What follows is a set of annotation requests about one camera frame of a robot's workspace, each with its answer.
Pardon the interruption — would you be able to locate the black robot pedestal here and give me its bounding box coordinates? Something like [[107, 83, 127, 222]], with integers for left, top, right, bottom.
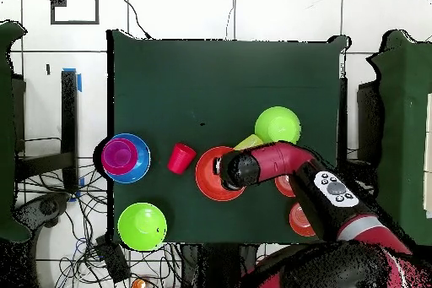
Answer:
[[180, 242, 259, 288]]

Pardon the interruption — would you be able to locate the yellow cup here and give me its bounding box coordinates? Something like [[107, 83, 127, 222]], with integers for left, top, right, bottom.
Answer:
[[233, 133, 264, 151]]

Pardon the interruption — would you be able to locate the small orange bowl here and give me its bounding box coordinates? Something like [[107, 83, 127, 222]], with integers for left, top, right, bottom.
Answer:
[[274, 174, 297, 198], [289, 202, 317, 237]]

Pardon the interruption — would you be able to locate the dark green table cloth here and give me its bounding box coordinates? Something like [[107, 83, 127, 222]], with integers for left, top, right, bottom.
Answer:
[[106, 29, 348, 247]]

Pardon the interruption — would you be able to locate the black power box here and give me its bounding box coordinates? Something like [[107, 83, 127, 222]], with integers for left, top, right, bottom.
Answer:
[[94, 234, 132, 285]]

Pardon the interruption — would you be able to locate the pink bowl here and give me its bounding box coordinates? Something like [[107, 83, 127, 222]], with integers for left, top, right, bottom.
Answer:
[[100, 138, 139, 177]]

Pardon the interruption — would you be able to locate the black stool frame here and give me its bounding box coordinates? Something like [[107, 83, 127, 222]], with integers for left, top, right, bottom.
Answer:
[[13, 68, 80, 194]]

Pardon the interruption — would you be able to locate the thin floor cable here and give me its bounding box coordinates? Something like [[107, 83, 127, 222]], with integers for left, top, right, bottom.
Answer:
[[224, 0, 236, 41]]

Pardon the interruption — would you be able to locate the black chair base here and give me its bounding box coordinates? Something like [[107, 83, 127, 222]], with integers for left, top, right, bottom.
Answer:
[[13, 192, 72, 230]]

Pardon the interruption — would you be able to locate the green covered side table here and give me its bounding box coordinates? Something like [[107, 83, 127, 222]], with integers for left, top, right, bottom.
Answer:
[[366, 30, 432, 247], [0, 19, 33, 243]]

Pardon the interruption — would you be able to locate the blue bowl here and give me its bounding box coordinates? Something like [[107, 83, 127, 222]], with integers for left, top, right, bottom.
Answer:
[[100, 133, 152, 185]]

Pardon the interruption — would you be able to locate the red cup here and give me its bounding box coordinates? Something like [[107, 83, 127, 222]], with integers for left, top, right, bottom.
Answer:
[[167, 143, 197, 176]]

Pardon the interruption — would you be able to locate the black floor cable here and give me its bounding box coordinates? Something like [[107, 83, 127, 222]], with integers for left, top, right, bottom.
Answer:
[[118, 0, 152, 40]]

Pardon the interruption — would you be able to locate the bundle of floor cables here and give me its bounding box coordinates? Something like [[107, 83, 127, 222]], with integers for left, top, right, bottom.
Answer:
[[16, 162, 183, 288]]

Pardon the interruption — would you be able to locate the large orange bowl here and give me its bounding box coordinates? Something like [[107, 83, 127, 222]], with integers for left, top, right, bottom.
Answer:
[[194, 145, 246, 202]]

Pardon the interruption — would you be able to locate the green bowl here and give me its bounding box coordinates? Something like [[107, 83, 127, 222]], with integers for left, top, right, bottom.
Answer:
[[254, 106, 302, 145], [116, 202, 169, 253]]

